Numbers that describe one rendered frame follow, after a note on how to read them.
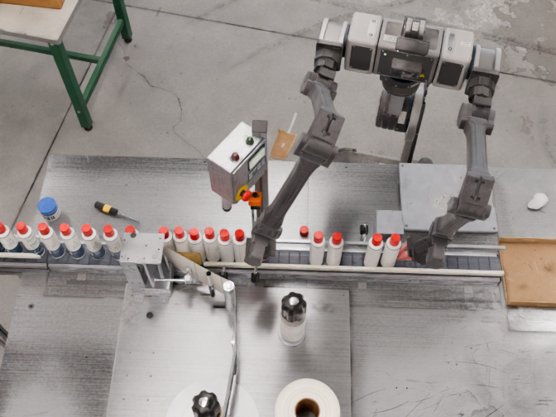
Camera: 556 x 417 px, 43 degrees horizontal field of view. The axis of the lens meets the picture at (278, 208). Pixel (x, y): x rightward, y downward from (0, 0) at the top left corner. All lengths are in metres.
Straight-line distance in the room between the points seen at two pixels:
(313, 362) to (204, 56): 2.38
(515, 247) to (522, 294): 0.19
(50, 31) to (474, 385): 2.39
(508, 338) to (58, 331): 1.59
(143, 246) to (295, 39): 2.34
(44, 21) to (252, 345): 1.88
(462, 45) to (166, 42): 2.44
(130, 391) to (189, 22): 2.66
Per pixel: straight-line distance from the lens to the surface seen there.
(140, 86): 4.24
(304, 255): 2.61
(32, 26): 3.58
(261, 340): 2.48
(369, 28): 2.37
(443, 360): 2.58
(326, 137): 1.95
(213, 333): 2.50
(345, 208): 2.76
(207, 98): 4.13
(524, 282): 2.76
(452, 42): 2.38
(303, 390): 2.28
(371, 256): 2.51
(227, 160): 2.10
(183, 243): 2.48
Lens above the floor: 3.22
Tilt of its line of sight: 60 degrees down
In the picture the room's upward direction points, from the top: straight up
